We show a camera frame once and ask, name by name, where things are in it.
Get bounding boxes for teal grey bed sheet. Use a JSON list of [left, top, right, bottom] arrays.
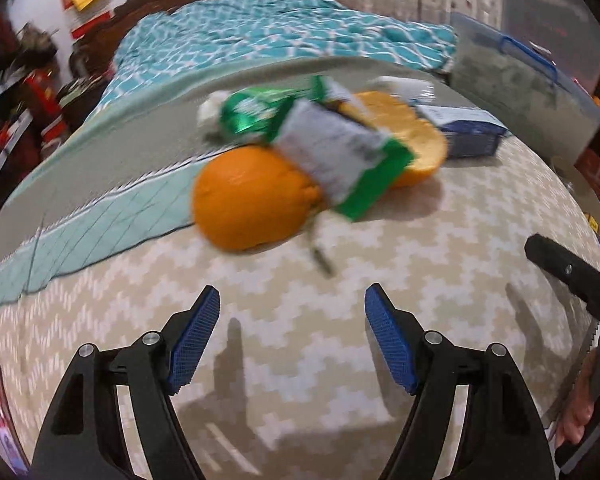
[[0, 56, 440, 307]]

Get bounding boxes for clear plastic storage bin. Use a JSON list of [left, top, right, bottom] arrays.
[[451, 12, 600, 165]]

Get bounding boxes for large orange peel piece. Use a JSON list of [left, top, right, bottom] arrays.
[[192, 145, 325, 252]]

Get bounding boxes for smartphone on bed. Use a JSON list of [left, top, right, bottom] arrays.
[[0, 364, 30, 479]]

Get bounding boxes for cluttered metal shelf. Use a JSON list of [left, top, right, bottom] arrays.
[[0, 14, 71, 221]]

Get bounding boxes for green soda can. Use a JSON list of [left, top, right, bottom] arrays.
[[219, 87, 306, 143]]

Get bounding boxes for green white snack wrapper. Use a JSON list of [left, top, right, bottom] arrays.
[[272, 75, 415, 222]]

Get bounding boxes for blue white tissue box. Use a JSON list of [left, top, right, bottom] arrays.
[[416, 104, 508, 159]]

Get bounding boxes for dark wooden headboard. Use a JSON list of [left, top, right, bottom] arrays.
[[68, 0, 198, 78]]

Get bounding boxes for person's right hand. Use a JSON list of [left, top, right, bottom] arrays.
[[556, 349, 597, 448]]

